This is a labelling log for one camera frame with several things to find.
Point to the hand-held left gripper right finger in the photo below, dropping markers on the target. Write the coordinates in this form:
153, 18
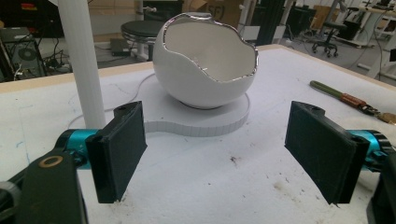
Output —
323, 155

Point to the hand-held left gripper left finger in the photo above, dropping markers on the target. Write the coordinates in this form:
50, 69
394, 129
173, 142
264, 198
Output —
116, 155

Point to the white lamp stand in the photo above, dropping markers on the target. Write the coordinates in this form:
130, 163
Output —
90, 65

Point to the black office chair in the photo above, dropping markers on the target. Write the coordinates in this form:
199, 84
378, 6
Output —
330, 37

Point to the black round stool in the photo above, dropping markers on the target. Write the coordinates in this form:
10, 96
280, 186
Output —
141, 34

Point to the white eggshell-shaped bowl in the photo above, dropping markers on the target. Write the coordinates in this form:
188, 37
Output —
204, 67

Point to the black computer case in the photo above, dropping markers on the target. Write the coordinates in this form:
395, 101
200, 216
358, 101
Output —
21, 51

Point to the cardboard box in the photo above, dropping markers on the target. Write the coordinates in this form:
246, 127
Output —
218, 11

